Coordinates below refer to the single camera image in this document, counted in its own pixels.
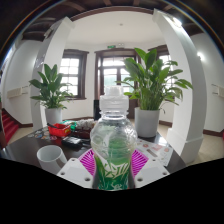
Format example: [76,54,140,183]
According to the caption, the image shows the red box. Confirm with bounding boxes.
[47,122,72,139]

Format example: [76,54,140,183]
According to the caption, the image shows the clear green-labelled drink bottle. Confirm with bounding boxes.
[89,85,139,192]

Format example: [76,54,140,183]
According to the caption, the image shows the black chair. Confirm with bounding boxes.
[93,99,103,121]

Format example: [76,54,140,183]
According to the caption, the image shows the short white wall unit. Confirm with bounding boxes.
[6,84,30,99]

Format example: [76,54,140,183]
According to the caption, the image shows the basket of snacks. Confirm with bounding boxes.
[71,118,98,139]

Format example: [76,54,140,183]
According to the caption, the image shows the large potted green plant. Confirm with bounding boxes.
[116,47,194,139]

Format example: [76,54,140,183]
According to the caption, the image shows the white mug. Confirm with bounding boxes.
[36,144,69,175]

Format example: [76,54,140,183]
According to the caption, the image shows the wall lamp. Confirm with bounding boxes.
[196,50,207,63]

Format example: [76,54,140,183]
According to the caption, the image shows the black handheld device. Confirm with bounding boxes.
[61,135,84,150]

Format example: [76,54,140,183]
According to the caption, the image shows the pillar lamp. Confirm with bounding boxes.
[171,16,184,28]

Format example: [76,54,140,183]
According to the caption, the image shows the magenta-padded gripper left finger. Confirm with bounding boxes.
[56,148,101,189]

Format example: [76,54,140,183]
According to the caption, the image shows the dark wooden glass door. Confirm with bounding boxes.
[94,47,141,119]

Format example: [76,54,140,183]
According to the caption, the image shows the wide dark-framed window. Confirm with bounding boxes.
[60,48,90,101]

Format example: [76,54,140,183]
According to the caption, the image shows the small potted green plant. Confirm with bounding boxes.
[28,63,75,126]

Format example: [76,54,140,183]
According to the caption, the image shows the red carpeted staircase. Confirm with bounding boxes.
[0,108,20,148]

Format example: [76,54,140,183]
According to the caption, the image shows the narrow dark-framed window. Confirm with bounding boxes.
[148,44,174,91]

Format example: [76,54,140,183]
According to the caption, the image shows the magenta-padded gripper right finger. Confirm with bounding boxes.
[129,148,171,189]

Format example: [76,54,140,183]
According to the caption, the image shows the long white wall unit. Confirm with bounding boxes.
[211,83,224,99]

